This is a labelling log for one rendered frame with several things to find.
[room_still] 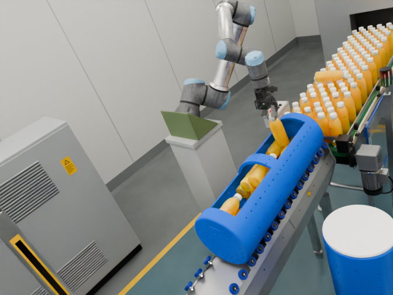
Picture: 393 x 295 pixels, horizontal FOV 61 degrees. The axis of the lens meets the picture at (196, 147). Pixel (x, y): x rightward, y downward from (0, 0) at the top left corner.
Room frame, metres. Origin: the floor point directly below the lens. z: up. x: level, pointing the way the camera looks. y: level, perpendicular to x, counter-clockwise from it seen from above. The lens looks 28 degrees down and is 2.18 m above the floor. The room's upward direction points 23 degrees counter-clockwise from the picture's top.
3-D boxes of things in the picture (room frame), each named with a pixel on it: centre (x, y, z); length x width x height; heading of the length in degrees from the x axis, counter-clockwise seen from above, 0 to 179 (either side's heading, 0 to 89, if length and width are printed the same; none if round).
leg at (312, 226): (1.73, -0.55, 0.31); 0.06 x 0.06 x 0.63; 41
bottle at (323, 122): (1.75, -0.78, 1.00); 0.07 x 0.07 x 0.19
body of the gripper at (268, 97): (1.59, -0.42, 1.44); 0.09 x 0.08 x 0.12; 131
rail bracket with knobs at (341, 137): (1.59, -0.81, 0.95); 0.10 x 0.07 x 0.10; 41
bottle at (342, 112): (1.78, -0.92, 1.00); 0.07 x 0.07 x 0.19
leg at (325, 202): (1.62, -0.64, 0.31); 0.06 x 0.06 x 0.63; 41
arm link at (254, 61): (1.60, -0.43, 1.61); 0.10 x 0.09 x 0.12; 172
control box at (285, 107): (2.07, -0.61, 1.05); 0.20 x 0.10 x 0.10; 131
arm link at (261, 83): (1.60, -0.43, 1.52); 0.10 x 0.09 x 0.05; 41
